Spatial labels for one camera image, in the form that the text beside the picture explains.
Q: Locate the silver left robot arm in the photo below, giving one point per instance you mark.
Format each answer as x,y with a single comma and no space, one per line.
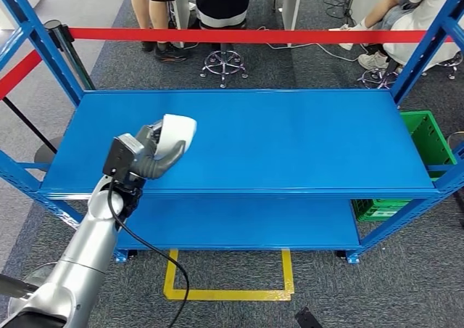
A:
90,249

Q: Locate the red barrier belt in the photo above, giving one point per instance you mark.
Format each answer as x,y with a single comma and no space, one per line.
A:
253,36
18,73

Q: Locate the person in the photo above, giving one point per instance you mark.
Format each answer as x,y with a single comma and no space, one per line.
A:
222,1
434,23
155,13

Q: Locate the black topped stanchion post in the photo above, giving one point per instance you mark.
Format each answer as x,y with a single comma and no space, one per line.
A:
67,47

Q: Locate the thin black stanchion pole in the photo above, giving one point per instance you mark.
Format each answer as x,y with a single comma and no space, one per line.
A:
47,155

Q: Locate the green plastic crate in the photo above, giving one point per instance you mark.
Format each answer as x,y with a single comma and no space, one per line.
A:
376,213
428,138

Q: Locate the chrome base stanchion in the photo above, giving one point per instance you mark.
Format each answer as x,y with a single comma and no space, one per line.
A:
16,285

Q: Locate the black flat robot part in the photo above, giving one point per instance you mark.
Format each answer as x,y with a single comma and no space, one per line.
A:
307,319

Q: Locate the white curved plastic part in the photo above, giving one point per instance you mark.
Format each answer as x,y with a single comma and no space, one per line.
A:
177,128

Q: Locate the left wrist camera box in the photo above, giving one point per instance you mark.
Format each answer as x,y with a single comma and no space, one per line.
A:
119,157

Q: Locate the blue metal shelf rack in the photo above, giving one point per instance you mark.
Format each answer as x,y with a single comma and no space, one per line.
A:
271,143

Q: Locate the chrome round base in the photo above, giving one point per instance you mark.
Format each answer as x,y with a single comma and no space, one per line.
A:
455,138

